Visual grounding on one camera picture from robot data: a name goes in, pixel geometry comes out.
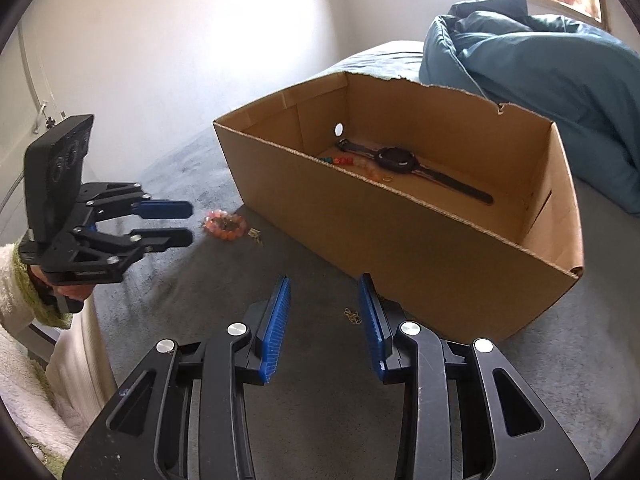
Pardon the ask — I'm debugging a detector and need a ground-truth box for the white wall socket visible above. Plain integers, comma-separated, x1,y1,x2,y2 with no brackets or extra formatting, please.
37,102,68,134

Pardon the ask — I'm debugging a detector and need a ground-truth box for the brown cardboard box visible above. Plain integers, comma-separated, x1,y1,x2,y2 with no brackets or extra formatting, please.
213,71,585,343

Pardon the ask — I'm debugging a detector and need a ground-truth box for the orange bead bracelet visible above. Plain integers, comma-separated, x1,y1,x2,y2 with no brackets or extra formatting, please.
202,210,250,241

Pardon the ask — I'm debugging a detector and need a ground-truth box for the person's left forearm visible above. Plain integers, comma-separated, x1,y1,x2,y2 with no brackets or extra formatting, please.
0,239,78,463

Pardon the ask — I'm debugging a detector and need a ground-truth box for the dark blue pillow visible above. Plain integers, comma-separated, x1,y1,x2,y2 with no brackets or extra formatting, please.
447,0,531,21

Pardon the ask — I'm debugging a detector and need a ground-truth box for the black wristwatch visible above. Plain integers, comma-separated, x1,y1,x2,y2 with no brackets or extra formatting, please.
335,138,495,205

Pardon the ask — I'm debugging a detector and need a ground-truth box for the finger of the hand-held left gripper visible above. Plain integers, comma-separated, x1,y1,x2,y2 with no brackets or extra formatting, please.
42,228,194,273
77,181,194,231

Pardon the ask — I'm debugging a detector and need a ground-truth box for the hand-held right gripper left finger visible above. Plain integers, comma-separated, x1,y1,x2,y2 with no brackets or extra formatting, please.
62,275,292,480

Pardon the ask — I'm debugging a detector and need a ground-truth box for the teal duvet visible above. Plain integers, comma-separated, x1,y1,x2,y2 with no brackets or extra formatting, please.
419,0,640,213

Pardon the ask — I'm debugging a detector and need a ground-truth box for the person's left hand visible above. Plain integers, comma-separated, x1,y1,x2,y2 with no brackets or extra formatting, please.
47,284,94,313

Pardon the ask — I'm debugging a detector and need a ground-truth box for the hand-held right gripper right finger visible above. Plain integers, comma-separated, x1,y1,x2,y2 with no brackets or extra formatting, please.
357,273,588,480

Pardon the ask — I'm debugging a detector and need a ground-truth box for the multicoloured bead bracelet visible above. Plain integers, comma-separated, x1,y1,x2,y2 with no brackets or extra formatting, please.
320,155,389,181

